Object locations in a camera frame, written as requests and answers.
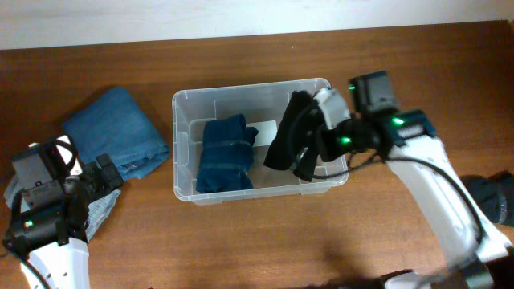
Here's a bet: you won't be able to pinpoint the taped dark blue cloth roll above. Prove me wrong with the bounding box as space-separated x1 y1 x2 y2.
196 114 259 193

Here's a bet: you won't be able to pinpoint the dark blue jeans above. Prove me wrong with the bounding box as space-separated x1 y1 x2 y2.
62 87 171 181

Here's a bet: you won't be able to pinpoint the taped black cloth roll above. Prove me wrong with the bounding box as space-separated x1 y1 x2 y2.
264 91 324 182
461 171 513 227

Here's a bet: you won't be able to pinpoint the light blue jeans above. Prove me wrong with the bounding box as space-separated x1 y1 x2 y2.
3 175 121 241

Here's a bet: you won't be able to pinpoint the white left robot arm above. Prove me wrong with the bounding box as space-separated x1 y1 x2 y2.
2 154 124 288

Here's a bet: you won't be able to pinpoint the clear plastic storage bin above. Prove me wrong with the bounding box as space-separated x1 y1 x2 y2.
172 78 349 206

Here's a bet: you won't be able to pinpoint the white label in bin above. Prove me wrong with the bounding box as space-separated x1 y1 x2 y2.
247 120 278 147

